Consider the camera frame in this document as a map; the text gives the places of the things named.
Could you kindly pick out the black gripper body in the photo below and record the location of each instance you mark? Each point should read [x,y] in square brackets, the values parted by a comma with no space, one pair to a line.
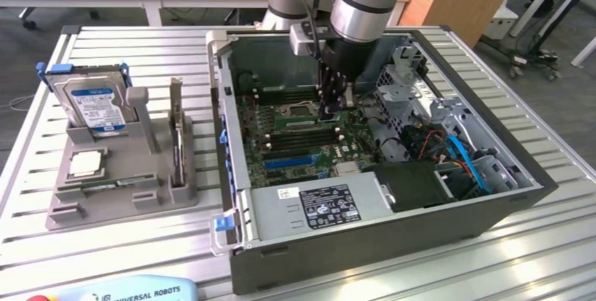
[347,56]

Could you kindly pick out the green RAM stick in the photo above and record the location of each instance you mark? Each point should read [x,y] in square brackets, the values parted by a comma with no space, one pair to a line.
[117,184]
[298,123]

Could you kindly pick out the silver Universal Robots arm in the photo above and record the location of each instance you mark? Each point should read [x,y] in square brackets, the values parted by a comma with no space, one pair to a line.
[359,4]

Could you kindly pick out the black RAM slot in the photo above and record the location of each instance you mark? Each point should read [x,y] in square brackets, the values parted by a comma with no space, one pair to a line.
[289,92]
[305,142]
[289,100]
[303,133]

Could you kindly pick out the CPU socket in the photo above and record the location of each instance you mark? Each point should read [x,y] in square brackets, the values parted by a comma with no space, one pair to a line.
[298,109]

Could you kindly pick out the metal disk bay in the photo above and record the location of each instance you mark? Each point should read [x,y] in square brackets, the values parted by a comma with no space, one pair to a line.
[410,81]

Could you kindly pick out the green motherboard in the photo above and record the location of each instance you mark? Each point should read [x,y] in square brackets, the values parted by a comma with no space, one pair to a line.
[303,154]

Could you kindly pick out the black expansion slot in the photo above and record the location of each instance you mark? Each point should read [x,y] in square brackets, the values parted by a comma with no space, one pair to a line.
[286,154]

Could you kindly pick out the small silver heat sink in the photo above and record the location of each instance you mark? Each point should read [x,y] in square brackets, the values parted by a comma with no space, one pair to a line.
[349,169]

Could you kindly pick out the blue expansion slot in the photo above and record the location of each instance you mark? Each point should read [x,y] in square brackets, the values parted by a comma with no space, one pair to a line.
[291,163]

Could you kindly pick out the black fan shroud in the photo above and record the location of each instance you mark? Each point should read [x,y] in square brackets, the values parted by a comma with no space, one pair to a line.
[410,185]

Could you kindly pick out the grey power supply unit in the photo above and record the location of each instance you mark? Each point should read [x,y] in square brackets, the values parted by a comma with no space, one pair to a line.
[322,206]

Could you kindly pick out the graphics card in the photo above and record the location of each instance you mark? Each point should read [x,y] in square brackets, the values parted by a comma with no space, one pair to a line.
[178,133]

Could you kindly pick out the black open PC case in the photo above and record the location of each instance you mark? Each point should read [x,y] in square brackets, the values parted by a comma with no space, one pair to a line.
[373,245]

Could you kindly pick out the grey parts rack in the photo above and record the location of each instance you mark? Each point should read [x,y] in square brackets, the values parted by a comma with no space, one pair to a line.
[122,196]

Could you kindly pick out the silver CPU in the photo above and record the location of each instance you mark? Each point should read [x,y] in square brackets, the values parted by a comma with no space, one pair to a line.
[86,164]

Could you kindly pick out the light blue teach pendant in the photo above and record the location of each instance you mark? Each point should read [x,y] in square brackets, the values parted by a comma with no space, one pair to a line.
[126,288]

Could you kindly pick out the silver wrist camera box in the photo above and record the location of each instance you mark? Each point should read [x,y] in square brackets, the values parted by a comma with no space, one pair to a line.
[303,40]

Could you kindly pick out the white table frame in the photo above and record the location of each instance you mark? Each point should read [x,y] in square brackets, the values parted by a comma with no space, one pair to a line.
[535,7]

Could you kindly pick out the hard disk with blue bracket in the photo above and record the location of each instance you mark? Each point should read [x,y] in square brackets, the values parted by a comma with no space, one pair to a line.
[94,102]

